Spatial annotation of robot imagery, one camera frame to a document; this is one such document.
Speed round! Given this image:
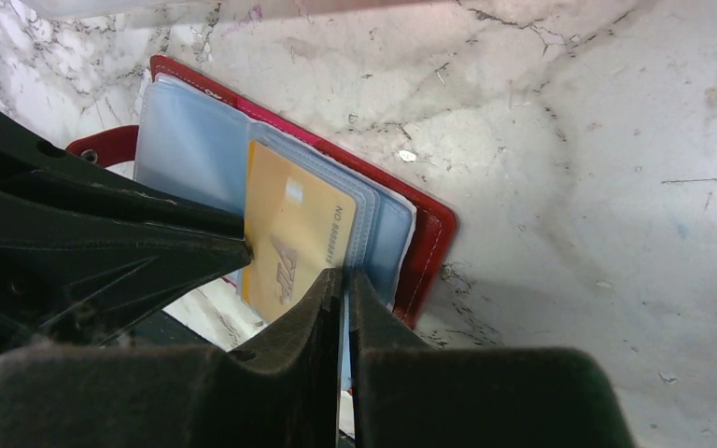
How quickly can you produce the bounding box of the red leather card holder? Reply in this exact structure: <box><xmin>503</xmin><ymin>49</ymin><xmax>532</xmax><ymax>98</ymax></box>
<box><xmin>64</xmin><ymin>54</ymin><xmax>459</xmax><ymax>394</ymax></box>

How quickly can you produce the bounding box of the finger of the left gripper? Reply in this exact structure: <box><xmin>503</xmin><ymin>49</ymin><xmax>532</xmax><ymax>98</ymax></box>
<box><xmin>0</xmin><ymin>112</ymin><xmax>250</xmax><ymax>355</ymax></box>

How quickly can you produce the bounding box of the gold card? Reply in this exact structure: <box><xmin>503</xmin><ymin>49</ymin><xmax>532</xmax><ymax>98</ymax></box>
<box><xmin>241</xmin><ymin>141</ymin><xmax>357</xmax><ymax>322</ymax></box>

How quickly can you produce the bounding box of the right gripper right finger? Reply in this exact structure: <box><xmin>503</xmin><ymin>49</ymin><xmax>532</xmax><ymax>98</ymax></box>
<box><xmin>347</xmin><ymin>271</ymin><xmax>635</xmax><ymax>447</ymax></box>

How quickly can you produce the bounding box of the white plastic bin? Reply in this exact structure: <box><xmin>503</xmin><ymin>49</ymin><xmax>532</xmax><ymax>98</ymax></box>
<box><xmin>22</xmin><ymin>0</ymin><xmax>426</xmax><ymax>20</ymax></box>

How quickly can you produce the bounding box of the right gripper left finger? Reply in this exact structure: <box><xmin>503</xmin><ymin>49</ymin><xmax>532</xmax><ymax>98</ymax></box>
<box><xmin>0</xmin><ymin>269</ymin><xmax>343</xmax><ymax>447</ymax></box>

